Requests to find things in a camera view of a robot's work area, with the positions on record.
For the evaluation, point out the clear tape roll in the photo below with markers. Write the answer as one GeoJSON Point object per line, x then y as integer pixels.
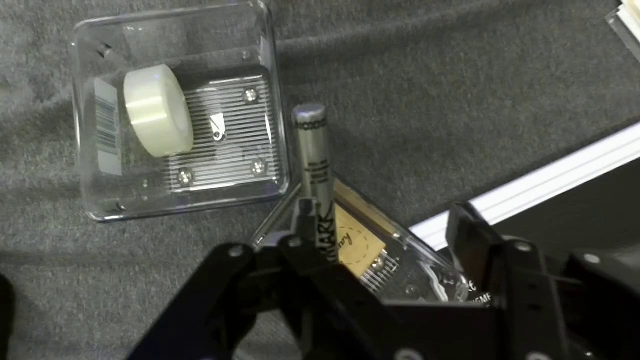
{"type": "Point", "coordinates": [157, 110]}

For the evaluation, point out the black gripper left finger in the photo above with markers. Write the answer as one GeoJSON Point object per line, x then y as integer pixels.
{"type": "Point", "coordinates": [221, 292]}

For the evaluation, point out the white label sheet stack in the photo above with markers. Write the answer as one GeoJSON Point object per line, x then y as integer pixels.
{"type": "Point", "coordinates": [631, 23]}

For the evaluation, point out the brown cardboard piece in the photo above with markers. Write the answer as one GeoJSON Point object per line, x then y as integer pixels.
{"type": "Point", "coordinates": [357, 242]}

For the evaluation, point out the grey marker pen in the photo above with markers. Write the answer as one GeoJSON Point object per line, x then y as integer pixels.
{"type": "Point", "coordinates": [312, 153]}

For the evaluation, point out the grey table cloth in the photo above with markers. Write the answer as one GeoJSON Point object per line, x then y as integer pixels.
{"type": "Point", "coordinates": [432, 80]}

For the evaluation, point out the clear box with ribbed base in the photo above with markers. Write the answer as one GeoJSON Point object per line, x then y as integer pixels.
{"type": "Point", "coordinates": [226, 132]}

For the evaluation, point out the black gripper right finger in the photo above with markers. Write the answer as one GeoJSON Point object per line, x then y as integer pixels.
{"type": "Point", "coordinates": [521, 292]}

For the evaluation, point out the small clear box with cardboard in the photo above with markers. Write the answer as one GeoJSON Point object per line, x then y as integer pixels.
{"type": "Point", "coordinates": [412, 267]}

